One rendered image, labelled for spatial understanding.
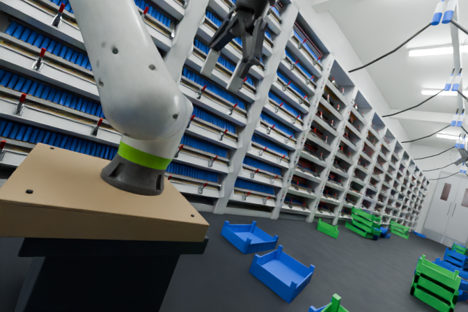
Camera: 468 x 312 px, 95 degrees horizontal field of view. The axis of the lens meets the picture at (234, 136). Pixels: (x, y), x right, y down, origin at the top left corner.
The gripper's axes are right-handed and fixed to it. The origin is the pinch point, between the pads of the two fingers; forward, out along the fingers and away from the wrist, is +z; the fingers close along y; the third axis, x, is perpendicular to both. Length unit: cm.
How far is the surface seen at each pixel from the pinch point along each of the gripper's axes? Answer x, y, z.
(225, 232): -59, 16, 76
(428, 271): -170, -59, 51
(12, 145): 36, 61, 61
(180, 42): -18, 75, -6
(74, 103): 20, 68, 40
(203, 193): -61, 49, 76
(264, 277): -51, -18, 66
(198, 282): -21, -11, 67
